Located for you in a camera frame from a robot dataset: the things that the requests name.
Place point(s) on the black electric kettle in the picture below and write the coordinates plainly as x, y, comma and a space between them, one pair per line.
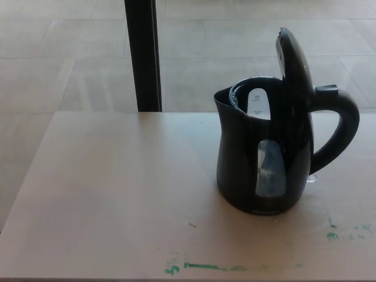
243, 164

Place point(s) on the black vertical pillar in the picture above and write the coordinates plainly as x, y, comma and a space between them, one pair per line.
142, 55

